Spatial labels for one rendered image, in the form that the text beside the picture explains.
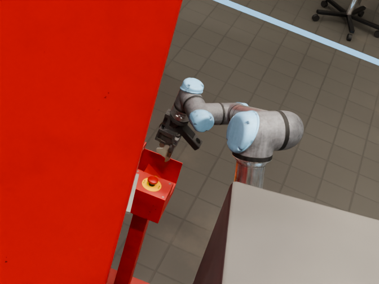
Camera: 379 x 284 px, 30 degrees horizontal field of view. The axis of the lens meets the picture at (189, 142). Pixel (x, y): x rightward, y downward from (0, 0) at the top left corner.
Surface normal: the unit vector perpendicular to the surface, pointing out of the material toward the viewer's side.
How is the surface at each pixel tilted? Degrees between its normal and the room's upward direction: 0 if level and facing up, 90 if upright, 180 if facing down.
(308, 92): 0
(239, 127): 83
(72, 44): 90
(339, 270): 0
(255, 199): 0
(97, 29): 90
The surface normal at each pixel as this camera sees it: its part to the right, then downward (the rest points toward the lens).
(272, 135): 0.41, 0.22
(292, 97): 0.24, -0.76
